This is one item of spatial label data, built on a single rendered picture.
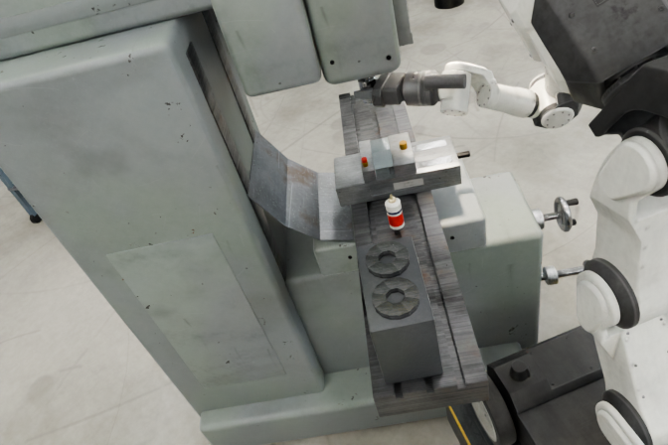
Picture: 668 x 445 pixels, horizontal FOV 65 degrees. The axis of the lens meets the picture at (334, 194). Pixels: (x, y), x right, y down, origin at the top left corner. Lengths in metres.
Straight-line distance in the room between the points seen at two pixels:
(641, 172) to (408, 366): 0.55
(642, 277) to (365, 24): 0.75
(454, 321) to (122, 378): 1.83
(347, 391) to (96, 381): 1.26
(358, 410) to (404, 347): 0.99
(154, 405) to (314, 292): 1.10
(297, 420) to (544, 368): 0.92
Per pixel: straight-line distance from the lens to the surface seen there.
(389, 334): 1.00
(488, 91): 1.36
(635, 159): 0.88
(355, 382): 2.01
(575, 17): 0.89
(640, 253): 1.04
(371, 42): 1.24
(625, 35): 0.89
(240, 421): 2.08
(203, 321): 1.69
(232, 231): 1.40
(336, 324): 1.81
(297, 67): 1.24
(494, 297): 1.82
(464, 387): 1.14
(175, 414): 2.46
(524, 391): 1.50
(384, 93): 1.35
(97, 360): 2.85
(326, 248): 1.53
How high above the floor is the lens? 1.92
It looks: 39 degrees down
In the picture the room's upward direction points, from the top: 16 degrees counter-clockwise
